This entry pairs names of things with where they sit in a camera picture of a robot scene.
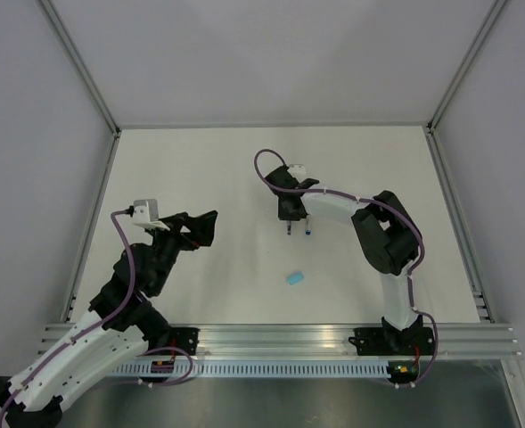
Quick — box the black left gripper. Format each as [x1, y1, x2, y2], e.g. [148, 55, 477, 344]
[150, 210, 218, 294]

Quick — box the white marker pen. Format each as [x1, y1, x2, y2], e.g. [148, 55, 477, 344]
[305, 217, 312, 236]

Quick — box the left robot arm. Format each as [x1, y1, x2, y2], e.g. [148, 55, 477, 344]
[0, 205, 218, 427]

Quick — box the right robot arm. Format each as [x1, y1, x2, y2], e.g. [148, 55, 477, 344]
[261, 165, 425, 354]

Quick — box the light blue eraser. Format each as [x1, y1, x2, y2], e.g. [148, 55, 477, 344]
[285, 271, 304, 285]

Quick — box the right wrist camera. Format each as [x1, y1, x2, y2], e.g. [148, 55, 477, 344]
[288, 164, 307, 180]

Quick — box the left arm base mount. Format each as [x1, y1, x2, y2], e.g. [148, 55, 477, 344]
[146, 326, 201, 358]

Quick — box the left aluminium frame post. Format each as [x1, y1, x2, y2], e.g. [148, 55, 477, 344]
[37, 0, 121, 137]

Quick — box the aluminium frame post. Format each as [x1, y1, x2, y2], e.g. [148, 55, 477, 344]
[425, 0, 511, 135]
[37, 0, 121, 137]

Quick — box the slotted cable duct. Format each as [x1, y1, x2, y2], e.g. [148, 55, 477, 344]
[109, 358, 390, 380]

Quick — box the right aluminium frame post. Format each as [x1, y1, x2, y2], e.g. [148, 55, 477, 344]
[425, 0, 511, 135]

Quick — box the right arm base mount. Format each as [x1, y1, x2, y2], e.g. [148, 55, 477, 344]
[349, 315, 436, 357]

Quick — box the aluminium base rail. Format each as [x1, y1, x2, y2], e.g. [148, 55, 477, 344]
[38, 323, 524, 361]

